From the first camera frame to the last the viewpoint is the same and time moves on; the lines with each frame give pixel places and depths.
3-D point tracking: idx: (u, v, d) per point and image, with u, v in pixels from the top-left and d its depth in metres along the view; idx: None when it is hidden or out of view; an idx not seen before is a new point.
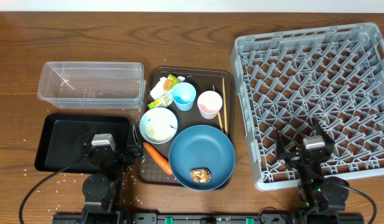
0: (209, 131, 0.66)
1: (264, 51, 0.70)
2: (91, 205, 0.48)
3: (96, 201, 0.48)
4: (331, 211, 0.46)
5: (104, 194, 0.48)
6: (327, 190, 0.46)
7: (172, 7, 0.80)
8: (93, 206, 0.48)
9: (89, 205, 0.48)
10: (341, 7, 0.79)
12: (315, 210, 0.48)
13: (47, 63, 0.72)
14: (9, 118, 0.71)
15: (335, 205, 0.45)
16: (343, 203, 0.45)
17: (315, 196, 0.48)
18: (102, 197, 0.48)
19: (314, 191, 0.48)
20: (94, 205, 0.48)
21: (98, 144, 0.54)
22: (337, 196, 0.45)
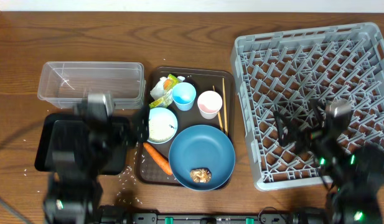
0: (210, 131, 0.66)
1: (264, 50, 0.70)
2: (61, 164, 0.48)
3: (67, 159, 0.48)
4: (370, 190, 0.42)
5: (75, 145, 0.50)
6: (363, 159, 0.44)
7: (172, 7, 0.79)
8: (63, 163, 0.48)
9: (59, 165, 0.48)
10: (341, 7, 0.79)
12: (348, 188, 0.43)
13: (47, 64, 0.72)
14: (10, 118, 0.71)
15: (370, 183, 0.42)
16: (381, 175, 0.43)
17: (348, 172, 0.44)
18: (71, 150, 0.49)
19: (347, 169, 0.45)
20: (66, 165, 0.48)
21: (93, 101, 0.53)
22: (374, 165, 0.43)
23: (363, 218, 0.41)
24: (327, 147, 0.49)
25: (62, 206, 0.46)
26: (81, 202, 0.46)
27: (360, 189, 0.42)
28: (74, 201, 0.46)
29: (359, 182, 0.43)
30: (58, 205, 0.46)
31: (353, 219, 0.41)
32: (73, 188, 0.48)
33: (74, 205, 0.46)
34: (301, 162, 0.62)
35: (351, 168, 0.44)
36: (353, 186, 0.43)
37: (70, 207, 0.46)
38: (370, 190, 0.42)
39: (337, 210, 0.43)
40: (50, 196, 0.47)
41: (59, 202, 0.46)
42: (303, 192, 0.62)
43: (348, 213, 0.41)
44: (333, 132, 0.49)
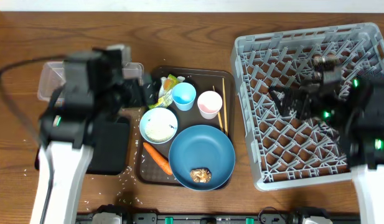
0: (209, 131, 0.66)
1: (264, 50, 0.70)
2: (70, 77, 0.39)
3: (77, 81, 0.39)
4: (379, 113, 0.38)
5: (85, 70, 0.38)
6: (370, 81, 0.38)
7: (172, 7, 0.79)
8: (71, 73, 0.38)
9: (69, 79, 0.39)
10: (341, 7, 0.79)
12: (360, 113, 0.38)
13: (47, 63, 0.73)
14: (10, 118, 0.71)
15: (382, 102, 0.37)
16: None
17: (355, 100, 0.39)
18: (85, 73, 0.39)
19: (355, 98, 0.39)
20: (75, 83, 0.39)
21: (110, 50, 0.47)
22: None
23: None
24: (327, 99, 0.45)
25: (58, 125, 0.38)
26: (79, 123, 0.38)
27: (372, 109, 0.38)
28: (72, 120, 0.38)
29: (375, 111, 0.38)
30: (54, 120, 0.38)
31: (373, 148, 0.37)
32: (78, 117, 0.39)
33: (72, 126, 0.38)
34: (301, 162, 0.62)
35: (358, 96, 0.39)
36: (366, 109, 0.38)
37: (66, 129, 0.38)
38: None
39: (353, 138, 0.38)
40: (48, 111, 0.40)
41: (57, 116, 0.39)
42: (302, 191, 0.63)
43: (365, 139, 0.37)
44: (328, 82, 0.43)
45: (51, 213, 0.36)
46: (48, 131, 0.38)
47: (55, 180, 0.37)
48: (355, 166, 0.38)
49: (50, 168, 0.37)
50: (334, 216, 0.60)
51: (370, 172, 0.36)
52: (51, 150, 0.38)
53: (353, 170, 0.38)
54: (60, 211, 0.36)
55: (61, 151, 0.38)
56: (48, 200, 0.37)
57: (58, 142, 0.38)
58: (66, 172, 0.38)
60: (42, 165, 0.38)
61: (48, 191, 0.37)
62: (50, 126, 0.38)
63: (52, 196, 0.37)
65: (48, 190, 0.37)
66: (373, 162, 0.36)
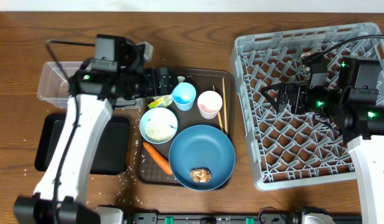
0: (209, 131, 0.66)
1: (264, 50, 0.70)
2: (99, 47, 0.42)
3: (106, 51, 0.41)
4: (369, 89, 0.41)
5: (113, 42, 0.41)
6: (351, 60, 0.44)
7: (172, 7, 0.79)
8: (102, 43, 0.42)
9: (99, 50, 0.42)
10: (341, 7, 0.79)
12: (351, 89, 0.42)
13: (47, 64, 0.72)
14: (10, 118, 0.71)
15: (368, 78, 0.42)
16: (376, 70, 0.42)
17: (345, 81, 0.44)
18: (112, 43, 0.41)
19: (345, 80, 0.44)
20: (104, 53, 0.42)
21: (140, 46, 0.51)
22: (369, 64, 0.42)
23: (377, 113, 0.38)
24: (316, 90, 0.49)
25: (86, 82, 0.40)
26: (104, 85, 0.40)
27: (360, 85, 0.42)
28: (98, 80, 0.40)
29: (363, 86, 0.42)
30: (83, 78, 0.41)
31: (366, 117, 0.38)
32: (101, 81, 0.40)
33: (98, 86, 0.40)
34: (301, 162, 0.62)
35: (348, 75, 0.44)
36: (355, 84, 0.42)
37: (93, 88, 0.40)
38: (371, 78, 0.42)
39: (346, 112, 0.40)
40: (79, 71, 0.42)
41: (85, 75, 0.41)
42: (302, 191, 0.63)
43: (358, 111, 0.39)
44: (316, 72, 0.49)
45: (73, 147, 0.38)
46: (78, 86, 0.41)
47: (79, 122, 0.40)
48: (352, 139, 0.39)
49: (77, 109, 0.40)
50: (334, 216, 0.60)
51: (365, 140, 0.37)
52: (79, 99, 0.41)
53: (350, 142, 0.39)
54: (81, 147, 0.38)
55: (88, 102, 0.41)
56: (71, 137, 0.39)
57: (85, 97, 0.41)
58: (90, 117, 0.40)
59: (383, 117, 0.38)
60: (70, 110, 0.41)
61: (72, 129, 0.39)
62: (79, 81, 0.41)
63: (74, 134, 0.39)
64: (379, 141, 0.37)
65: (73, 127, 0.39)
66: (366, 130, 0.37)
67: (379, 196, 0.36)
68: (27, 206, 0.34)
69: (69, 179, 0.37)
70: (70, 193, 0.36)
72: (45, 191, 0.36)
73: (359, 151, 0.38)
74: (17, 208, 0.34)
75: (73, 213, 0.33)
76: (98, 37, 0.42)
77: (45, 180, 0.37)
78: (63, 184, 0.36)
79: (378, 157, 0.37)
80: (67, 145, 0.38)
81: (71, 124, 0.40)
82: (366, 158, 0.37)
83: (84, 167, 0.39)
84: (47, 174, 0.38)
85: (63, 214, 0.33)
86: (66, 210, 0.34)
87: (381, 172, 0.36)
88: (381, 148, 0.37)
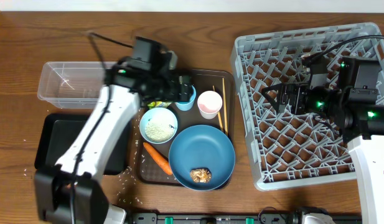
0: (210, 131, 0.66)
1: (264, 50, 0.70)
2: (137, 48, 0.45)
3: (141, 53, 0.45)
4: (369, 88, 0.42)
5: (150, 45, 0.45)
6: (349, 61, 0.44)
7: (172, 7, 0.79)
8: (139, 46, 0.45)
9: (135, 50, 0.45)
10: (341, 7, 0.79)
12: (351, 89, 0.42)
13: (47, 64, 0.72)
14: (10, 118, 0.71)
15: (368, 78, 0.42)
16: (376, 70, 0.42)
17: (344, 81, 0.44)
18: (149, 46, 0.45)
19: (344, 81, 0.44)
20: (139, 53, 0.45)
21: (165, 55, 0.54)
22: (368, 64, 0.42)
23: (377, 113, 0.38)
24: (316, 90, 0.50)
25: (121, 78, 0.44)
26: (136, 81, 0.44)
27: (360, 85, 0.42)
28: (132, 77, 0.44)
29: (363, 86, 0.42)
30: (119, 71, 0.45)
31: (366, 117, 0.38)
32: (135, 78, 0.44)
33: (131, 81, 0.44)
34: (301, 162, 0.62)
35: (347, 75, 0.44)
36: (355, 84, 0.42)
37: (125, 83, 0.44)
38: (370, 77, 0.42)
39: (347, 112, 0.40)
40: (114, 66, 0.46)
41: (121, 69, 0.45)
42: (302, 191, 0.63)
43: (358, 111, 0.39)
44: (316, 73, 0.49)
45: (99, 130, 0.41)
46: (112, 78, 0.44)
47: (109, 109, 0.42)
48: (352, 138, 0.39)
49: (109, 97, 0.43)
50: (333, 216, 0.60)
51: (365, 140, 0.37)
52: (112, 88, 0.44)
53: (350, 142, 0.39)
54: (107, 131, 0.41)
55: (119, 93, 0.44)
56: (99, 121, 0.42)
57: (117, 88, 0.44)
58: (119, 106, 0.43)
59: (383, 117, 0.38)
60: (101, 98, 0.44)
61: (101, 114, 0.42)
62: (115, 74, 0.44)
63: (103, 119, 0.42)
64: (379, 141, 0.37)
65: (103, 112, 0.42)
66: (366, 130, 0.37)
67: (379, 196, 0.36)
68: (46, 176, 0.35)
69: (90, 158, 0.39)
70: (89, 170, 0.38)
72: (67, 164, 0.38)
73: (359, 151, 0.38)
74: (37, 177, 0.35)
75: (89, 190, 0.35)
76: (137, 39, 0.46)
77: (66, 155, 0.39)
78: (84, 162, 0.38)
79: (378, 157, 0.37)
80: (94, 127, 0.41)
81: (100, 109, 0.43)
82: (365, 158, 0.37)
83: (106, 151, 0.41)
84: (68, 150, 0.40)
85: (80, 191, 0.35)
86: (84, 186, 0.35)
87: (381, 172, 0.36)
88: (381, 148, 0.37)
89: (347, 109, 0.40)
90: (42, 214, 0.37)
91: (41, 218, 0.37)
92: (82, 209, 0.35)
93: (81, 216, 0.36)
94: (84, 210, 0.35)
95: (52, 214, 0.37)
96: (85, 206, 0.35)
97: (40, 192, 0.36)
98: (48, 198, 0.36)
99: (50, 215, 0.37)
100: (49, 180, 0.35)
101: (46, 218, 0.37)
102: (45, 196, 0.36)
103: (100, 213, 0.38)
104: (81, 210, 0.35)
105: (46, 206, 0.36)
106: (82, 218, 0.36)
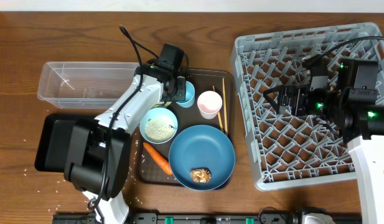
0: (210, 130, 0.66)
1: (264, 50, 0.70)
2: (165, 52, 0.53)
3: (168, 58, 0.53)
4: (369, 88, 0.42)
5: (174, 52, 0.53)
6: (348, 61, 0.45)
7: (172, 7, 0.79)
8: (168, 51, 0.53)
9: (163, 54, 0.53)
10: (341, 7, 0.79)
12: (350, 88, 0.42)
13: (47, 64, 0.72)
14: (10, 118, 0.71)
15: (366, 78, 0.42)
16: (374, 70, 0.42)
17: (345, 81, 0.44)
18: (175, 53, 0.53)
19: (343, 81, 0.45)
20: (167, 57, 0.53)
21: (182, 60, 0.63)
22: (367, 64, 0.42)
23: (377, 113, 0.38)
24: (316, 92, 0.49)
25: (150, 72, 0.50)
26: (163, 78, 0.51)
27: (359, 85, 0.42)
28: (160, 73, 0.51)
29: (362, 87, 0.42)
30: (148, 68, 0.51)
31: (366, 118, 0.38)
32: (162, 73, 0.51)
33: (158, 76, 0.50)
34: (301, 162, 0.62)
35: (347, 76, 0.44)
36: (355, 84, 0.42)
37: (154, 76, 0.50)
38: (370, 77, 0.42)
39: (347, 112, 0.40)
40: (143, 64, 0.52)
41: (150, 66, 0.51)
42: (303, 192, 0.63)
43: (358, 111, 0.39)
44: (317, 75, 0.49)
45: (132, 102, 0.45)
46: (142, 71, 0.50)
47: (141, 89, 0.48)
48: (352, 139, 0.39)
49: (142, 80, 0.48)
50: (333, 216, 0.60)
51: (365, 140, 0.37)
52: (144, 76, 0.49)
53: (350, 142, 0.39)
54: (137, 105, 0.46)
55: (149, 80, 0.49)
56: (132, 96, 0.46)
57: (148, 78, 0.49)
58: (147, 88, 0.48)
59: (383, 117, 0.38)
60: (133, 83, 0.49)
61: (134, 91, 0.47)
62: (147, 69, 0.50)
63: (135, 95, 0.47)
64: (379, 140, 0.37)
65: (135, 90, 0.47)
66: (367, 130, 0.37)
67: (379, 196, 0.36)
68: (84, 127, 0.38)
69: (123, 121, 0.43)
70: (122, 127, 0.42)
72: (103, 121, 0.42)
73: (360, 151, 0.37)
74: (76, 127, 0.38)
75: (122, 142, 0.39)
76: (165, 45, 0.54)
77: (103, 114, 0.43)
78: (118, 122, 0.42)
79: (378, 157, 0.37)
80: (129, 99, 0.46)
81: (132, 89, 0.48)
82: (365, 158, 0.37)
83: (132, 124, 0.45)
84: (104, 112, 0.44)
85: (116, 142, 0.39)
86: (119, 139, 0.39)
87: (381, 172, 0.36)
88: (381, 149, 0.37)
89: (348, 111, 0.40)
90: (68, 167, 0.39)
91: (67, 172, 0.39)
92: (113, 162, 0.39)
93: (110, 168, 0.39)
94: (114, 162, 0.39)
95: (80, 167, 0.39)
96: (117, 158, 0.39)
97: (74, 142, 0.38)
98: (81, 149, 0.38)
99: (76, 169, 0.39)
100: (88, 130, 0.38)
101: (72, 173, 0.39)
102: (79, 147, 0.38)
103: (122, 170, 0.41)
104: (112, 162, 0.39)
105: (76, 158, 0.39)
106: (110, 172, 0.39)
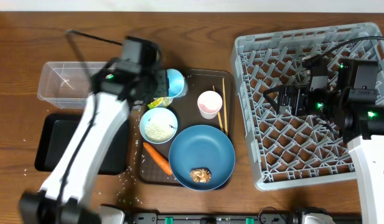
0: (210, 131, 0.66)
1: (264, 50, 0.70)
2: (128, 48, 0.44)
3: (134, 55, 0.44)
4: (369, 89, 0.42)
5: (137, 46, 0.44)
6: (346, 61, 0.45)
7: (172, 7, 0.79)
8: (131, 46, 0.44)
9: (126, 51, 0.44)
10: (341, 7, 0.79)
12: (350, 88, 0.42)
13: (47, 64, 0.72)
14: (10, 118, 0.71)
15: (366, 78, 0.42)
16: (374, 70, 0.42)
17: (344, 81, 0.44)
18: (139, 46, 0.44)
19: (342, 81, 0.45)
20: (130, 55, 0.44)
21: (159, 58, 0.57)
22: (367, 65, 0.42)
23: (376, 113, 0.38)
24: (316, 92, 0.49)
25: (109, 81, 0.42)
26: (124, 87, 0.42)
27: (359, 86, 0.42)
28: (119, 82, 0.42)
29: (362, 87, 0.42)
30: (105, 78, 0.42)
31: (366, 117, 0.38)
32: (122, 80, 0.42)
33: (118, 87, 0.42)
34: (301, 162, 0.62)
35: (346, 76, 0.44)
36: (355, 84, 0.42)
37: (111, 87, 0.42)
38: (369, 77, 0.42)
39: (347, 112, 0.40)
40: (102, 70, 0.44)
41: (107, 75, 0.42)
42: (303, 192, 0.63)
43: (358, 111, 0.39)
44: (317, 75, 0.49)
45: (85, 147, 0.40)
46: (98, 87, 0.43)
47: (94, 123, 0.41)
48: (352, 139, 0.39)
49: (95, 108, 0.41)
50: (333, 216, 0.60)
51: (365, 140, 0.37)
52: (98, 99, 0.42)
53: (350, 142, 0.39)
54: (92, 149, 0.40)
55: (105, 101, 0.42)
56: (84, 137, 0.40)
57: (104, 96, 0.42)
58: (104, 120, 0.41)
59: (383, 117, 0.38)
60: (88, 106, 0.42)
61: (86, 129, 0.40)
62: (102, 79, 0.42)
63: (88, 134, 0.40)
64: (379, 140, 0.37)
65: (88, 127, 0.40)
66: (366, 130, 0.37)
67: (379, 196, 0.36)
68: (32, 202, 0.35)
69: (74, 180, 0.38)
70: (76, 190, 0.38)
72: (51, 190, 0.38)
73: (360, 151, 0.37)
74: (22, 205, 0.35)
75: (75, 213, 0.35)
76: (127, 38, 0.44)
77: (51, 178, 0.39)
78: (70, 185, 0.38)
79: (378, 157, 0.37)
80: (80, 144, 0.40)
81: (86, 121, 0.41)
82: (365, 158, 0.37)
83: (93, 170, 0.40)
84: (54, 172, 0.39)
85: (67, 214, 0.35)
86: (72, 210, 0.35)
87: (381, 172, 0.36)
88: (381, 149, 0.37)
89: (351, 111, 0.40)
90: None
91: None
92: None
93: None
94: None
95: None
96: None
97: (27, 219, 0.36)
98: None
99: None
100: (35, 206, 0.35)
101: None
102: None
103: None
104: None
105: None
106: None
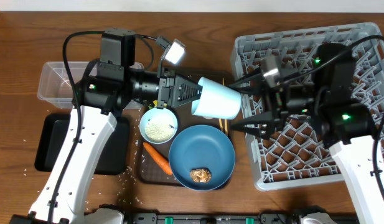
0: (209, 131, 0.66)
1: (264, 50, 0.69)
2: (107, 50, 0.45)
3: (115, 55, 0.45)
4: (345, 87, 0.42)
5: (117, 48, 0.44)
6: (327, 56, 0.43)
7: (172, 6, 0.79)
8: (110, 45, 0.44)
9: (106, 53, 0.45)
10: (341, 7, 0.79)
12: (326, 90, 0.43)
13: (47, 64, 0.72)
14: (9, 118, 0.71)
15: (344, 76, 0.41)
16: (352, 66, 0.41)
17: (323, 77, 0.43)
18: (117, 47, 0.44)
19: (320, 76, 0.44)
20: (111, 57, 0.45)
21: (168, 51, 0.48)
22: (346, 65, 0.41)
23: (351, 116, 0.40)
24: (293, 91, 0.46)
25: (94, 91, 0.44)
26: (107, 98, 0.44)
27: (337, 85, 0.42)
28: (101, 91, 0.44)
29: (340, 86, 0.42)
30: (89, 87, 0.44)
31: (341, 122, 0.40)
32: (103, 89, 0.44)
33: (103, 96, 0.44)
34: (301, 162, 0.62)
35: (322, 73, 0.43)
36: (331, 86, 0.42)
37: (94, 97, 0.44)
38: (347, 76, 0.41)
39: (323, 118, 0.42)
40: (85, 79, 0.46)
41: (90, 86, 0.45)
42: (303, 192, 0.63)
43: (332, 116, 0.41)
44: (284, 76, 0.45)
45: (73, 164, 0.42)
46: (84, 98, 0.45)
47: (79, 139, 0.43)
48: (332, 144, 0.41)
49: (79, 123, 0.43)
50: (333, 216, 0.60)
51: (345, 145, 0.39)
52: (81, 113, 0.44)
53: (332, 148, 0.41)
54: (79, 165, 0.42)
55: (89, 112, 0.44)
56: (71, 153, 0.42)
57: (89, 109, 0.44)
58: (89, 135, 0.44)
59: (358, 118, 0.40)
60: (71, 123, 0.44)
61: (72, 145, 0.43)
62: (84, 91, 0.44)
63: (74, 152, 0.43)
64: (358, 143, 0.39)
65: (73, 144, 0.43)
66: (345, 136, 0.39)
67: (369, 197, 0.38)
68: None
69: (64, 201, 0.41)
70: (66, 208, 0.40)
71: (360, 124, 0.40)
72: (40, 212, 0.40)
73: (341, 156, 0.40)
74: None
75: None
76: (104, 37, 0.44)
77: (42, 199, 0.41)
78: (60, 203, 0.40)
79: (361, 160, 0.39)
80: (67, 162, 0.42)
81: (71, 138, 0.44)
82: (350, 163, 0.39)
83: (82, 186, 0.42)
84: (42, 193, 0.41)
85: None
86: None
87: (368, 173, 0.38)
88: (365, 150, 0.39)
89: (332, 114, 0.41)
90: None
91: None
92: None
93: None
94: None
95: None
96: None
97: None
98: None
99: None
100: None
101: None
102: None
103: None
104: None
105: None
106: None
